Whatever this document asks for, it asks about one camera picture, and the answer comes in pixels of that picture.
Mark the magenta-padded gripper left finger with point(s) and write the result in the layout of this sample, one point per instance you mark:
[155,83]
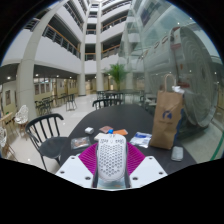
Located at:
[75,171]

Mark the small blue-capped bottle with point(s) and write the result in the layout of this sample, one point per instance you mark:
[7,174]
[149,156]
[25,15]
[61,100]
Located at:
[110,131]

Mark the brown paper bag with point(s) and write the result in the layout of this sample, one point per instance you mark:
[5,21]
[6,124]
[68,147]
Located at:
[166,123]

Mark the clear plastic packet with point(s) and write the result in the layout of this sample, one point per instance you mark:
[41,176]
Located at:
[80,143]

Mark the small white box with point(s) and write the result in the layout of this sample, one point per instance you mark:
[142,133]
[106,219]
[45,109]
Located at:
[89,130]

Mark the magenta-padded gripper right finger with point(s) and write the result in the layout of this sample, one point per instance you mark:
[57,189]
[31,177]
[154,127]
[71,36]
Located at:
[148,171]

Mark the orange packet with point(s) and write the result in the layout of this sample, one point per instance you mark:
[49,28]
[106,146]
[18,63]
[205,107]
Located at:
[120,132]

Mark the white perforated computer mouse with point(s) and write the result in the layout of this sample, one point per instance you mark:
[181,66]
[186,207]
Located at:
[111,158]

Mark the brown packet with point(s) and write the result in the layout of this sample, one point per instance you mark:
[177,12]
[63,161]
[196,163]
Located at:
[106,129]

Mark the white and blue plastic packet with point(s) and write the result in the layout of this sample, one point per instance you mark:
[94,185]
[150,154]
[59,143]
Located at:
[141,139]

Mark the group of dark chairs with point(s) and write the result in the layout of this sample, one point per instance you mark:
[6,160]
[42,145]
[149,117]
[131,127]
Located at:
[45,105]

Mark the black wooden chair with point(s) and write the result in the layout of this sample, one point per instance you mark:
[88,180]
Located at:
[50,146]
[107,101]

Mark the flat white box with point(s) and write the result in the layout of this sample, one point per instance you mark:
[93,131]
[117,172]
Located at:
[99,136]

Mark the green potted plant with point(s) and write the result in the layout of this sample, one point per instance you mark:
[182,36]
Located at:
[116,73]

